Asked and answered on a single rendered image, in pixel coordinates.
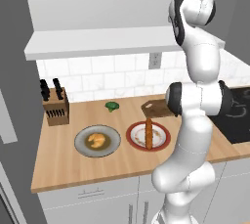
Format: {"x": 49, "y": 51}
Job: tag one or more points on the grey fridge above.
{"x": 16, "y": 104}

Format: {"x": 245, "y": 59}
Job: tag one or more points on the grey plate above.
{"x": 112, "y": 143}

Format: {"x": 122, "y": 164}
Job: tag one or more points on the white drawer front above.
{"x": 91, "y": 192}

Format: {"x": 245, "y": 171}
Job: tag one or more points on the black hob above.
{"x": 239, "y": 123}

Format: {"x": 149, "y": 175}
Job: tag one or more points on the long brown baguette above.
{"x": 149, "y": 134}

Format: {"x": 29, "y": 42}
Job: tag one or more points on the red rimmed white plate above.
{"x": 161, "y": 140}

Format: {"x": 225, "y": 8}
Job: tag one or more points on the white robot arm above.
{"x": 201, "y": 71}

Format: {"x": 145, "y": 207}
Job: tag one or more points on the white cupboard door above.
{"x": 224, "y": 195}
{"x": 149, "y": 206}
{"x": 94, "y": 211}

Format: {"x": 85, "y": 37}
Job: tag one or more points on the grey wall socket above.
{"x": 155, "y": 60}

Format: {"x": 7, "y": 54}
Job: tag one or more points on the wooden knife block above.
{"x": 57, "y": 109}

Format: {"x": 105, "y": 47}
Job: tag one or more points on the green broccoli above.
{"x": 112, "y": 106}

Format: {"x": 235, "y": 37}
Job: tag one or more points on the white wall cabinet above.
{"x": 104, "y": 16}

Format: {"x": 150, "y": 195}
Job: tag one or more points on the golden croissant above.
{"x": 96, "y": 140}

